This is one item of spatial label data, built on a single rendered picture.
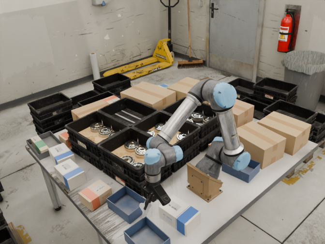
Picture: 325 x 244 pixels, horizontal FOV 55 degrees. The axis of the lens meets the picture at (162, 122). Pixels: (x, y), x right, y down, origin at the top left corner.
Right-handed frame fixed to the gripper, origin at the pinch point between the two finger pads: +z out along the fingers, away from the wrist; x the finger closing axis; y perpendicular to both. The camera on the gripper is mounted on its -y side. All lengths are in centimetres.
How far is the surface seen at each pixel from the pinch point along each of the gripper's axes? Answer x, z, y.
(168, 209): -11.5, 7.6, 3.6
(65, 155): 9, 9, 91
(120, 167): -7.4, 1.4, 45.1
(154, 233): -0.4, 17.1, 2.4
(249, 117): -125, 1, 36
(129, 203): -3.0, 16.9, 29.9
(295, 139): -113, -5, -11
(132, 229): 8.9, 13.9, 9.3
